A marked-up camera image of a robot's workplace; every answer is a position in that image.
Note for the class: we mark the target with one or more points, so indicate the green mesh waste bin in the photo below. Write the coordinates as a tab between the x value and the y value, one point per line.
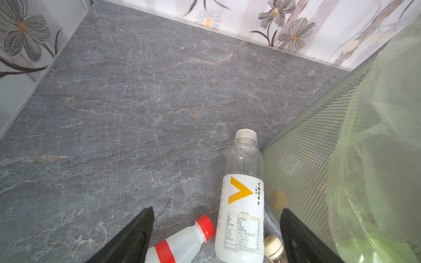
297	157

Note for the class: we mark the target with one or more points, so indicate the small clear cream-label bottle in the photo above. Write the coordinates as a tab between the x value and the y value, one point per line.
274	250

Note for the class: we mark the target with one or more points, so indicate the clear water bottle red cap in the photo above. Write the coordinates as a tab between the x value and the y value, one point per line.
184	245

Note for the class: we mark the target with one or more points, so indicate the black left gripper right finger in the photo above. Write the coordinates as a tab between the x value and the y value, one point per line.
301	244

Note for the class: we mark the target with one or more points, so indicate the white bottle yellow arrow label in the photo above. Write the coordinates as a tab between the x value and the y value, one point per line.
240	226

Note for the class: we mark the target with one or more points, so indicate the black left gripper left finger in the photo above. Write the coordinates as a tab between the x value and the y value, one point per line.
130	245

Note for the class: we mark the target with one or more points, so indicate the green plastic bin liner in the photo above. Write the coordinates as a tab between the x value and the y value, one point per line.
374	174

